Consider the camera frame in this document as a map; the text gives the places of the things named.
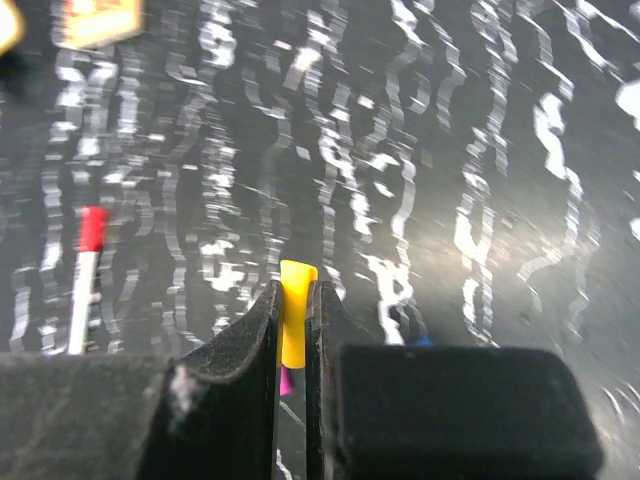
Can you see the yellow framed whiteboard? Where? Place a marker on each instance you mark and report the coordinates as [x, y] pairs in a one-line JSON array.
[[11, 25]]

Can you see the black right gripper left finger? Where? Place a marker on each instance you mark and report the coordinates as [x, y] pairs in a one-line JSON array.
[[206, 415]]

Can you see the magenta pen cap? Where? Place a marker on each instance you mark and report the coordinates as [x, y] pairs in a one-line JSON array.
[[287, 386]]

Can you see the white red marker pen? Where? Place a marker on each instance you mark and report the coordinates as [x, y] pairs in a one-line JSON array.
[[83, 297]]

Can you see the blue pen cap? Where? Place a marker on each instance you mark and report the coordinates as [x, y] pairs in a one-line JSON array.
[[419, 341]]

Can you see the yellow pen cap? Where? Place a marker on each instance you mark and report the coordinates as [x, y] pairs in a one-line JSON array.
[[296, 279]]

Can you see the red pen cap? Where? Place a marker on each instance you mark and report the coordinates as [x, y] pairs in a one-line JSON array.
[[93, 232]]

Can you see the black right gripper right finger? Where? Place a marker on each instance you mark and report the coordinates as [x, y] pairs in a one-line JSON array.
[[376, 411]]

